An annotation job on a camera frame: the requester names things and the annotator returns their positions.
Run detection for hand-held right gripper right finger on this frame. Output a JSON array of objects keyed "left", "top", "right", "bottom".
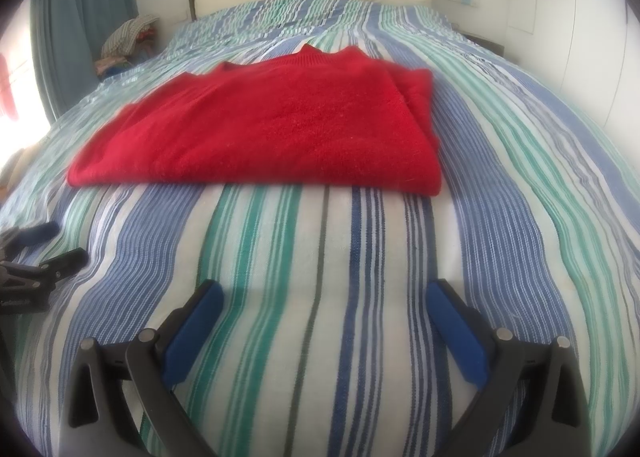
[{"left": 425, "top": 278, "right": 594, "bottom": 457}]

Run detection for pile of clothes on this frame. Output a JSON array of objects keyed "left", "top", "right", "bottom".
[{"left": 95, "top": 14, "right": 160, "bottom": 76}]

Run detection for white wardrobe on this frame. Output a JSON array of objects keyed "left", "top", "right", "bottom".
[{"left": 507, "top": 0, "right": 640, "bottom": 134}]

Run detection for blue curtain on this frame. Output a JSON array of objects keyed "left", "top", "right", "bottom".
[{"left": 30, "top": 0, "right": 138, "bottom": 119}]

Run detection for striped bedspread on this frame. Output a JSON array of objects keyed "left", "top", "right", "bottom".
[{"left": 0, "top": 0, "right": 640, "bottom": 457}]

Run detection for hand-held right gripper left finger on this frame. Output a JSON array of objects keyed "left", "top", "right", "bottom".
[{"left": 59, "top": 279, "right": 226, "bottom": 457}]

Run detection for dark wooden nightstand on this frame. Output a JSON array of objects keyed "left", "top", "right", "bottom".
[{"left": 452, "top": 32, "right": 507, "bottom": 56}]

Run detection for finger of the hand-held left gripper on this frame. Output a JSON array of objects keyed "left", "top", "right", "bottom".
[
  {"left": 0, "top": 247, "right": 89, "bottom": 314},
  {"left": 0, "top": 220, "right": 60, "bottom": 258}
]

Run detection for red knit sweater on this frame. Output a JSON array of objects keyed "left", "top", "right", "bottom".
[{"left": 66, "top": 44, "right": 443, "bottom": 196}]

